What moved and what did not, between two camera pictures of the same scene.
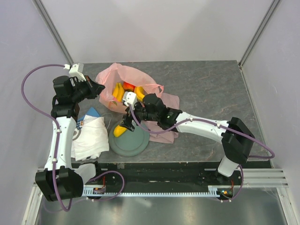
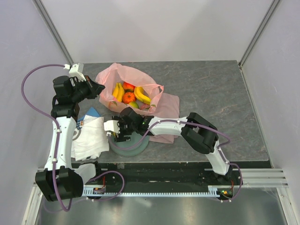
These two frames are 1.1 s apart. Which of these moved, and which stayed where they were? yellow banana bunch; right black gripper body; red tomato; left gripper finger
Moved: right black gripper body
Stayed: left gripper finger; yellow banana bunch; red tomato
